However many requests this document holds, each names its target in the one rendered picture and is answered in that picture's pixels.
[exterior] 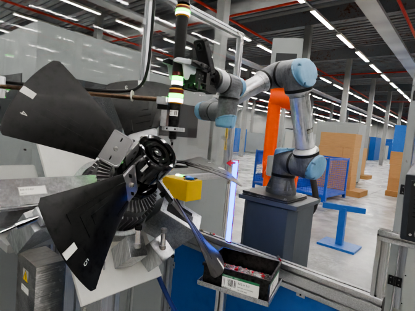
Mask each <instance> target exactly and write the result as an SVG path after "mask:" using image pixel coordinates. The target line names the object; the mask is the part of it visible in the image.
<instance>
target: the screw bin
mask: <svg viewBox="0 0 415 311"><path fill-rule="evenodd" d="M218 251H219V253H220V254H221V256H222V258H223V261H224V263H228V264H231V265H235V266H239V267H240V266H241V267H242V268H247V269H249V270H253V271H257V272H261V273H265V274H269V275H271V277H270V278H269V280H266V279H264V278H260V277H257V276H253V275H249V274H246V273H242V272H238V271H235V270H231V269H228V268H224V271H223V273H222V274H221V275H220V276H218V277H216V278H214V277H212V276H211V275H210V273H209V270H208V266H207V265H206V261H204V262H203V265H204V271H203V282H206V283H210V284H213V285H216V286H219V287H222V288H225V289H229V290H231V291H235V292H239V293H241V294H245V295H247V296H251V297H254V298H257V299H260V300H263V301H266V302H267V301H268V300H269V298H270V296H271V294H272V292H273V291H274V289H275V287H276V285H277V283H278V282H279V273H280V266H281V264H282V262H280V261H277V260H272V259H268V258H265V257H260V256H257V255H253V254H248V253H245V252H240V251H236V250H233V249H229V248H226V247H222V248H220V249H219V250H218Z"/></svg>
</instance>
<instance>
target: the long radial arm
mask: <svg viewBox="0 0 415 311"><path fill-rule="evenodd" d="M94 182H97V178H96V175H79V176H54V177H41V178H16V179H3V180H0V229H4V228H8V227H11V226H13V223H15V222H18V220H19V219H20V217H21V216H22V215H23V213H25V212H28V211H31V210H33V209H35V207H38V204H39V201H40V198H41V197H45V196H48V195H52V194H55V193H59V192H63V191H66V190H70V189H74V188H77V187H80V186H84V185H87V184H90V183H94Z"/></svg>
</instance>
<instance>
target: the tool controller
mask: <svg viewBox="0 0 415 311"><path fill-rule="evenodd" d="M400 238H401V239H404V240H407V241H412V242H415V163H414V164H412V166H411V168H410V169H409V171H408V172H407V174H406V177H405V190H404V197H403V210H402V217H401V230H400Z"/></svg>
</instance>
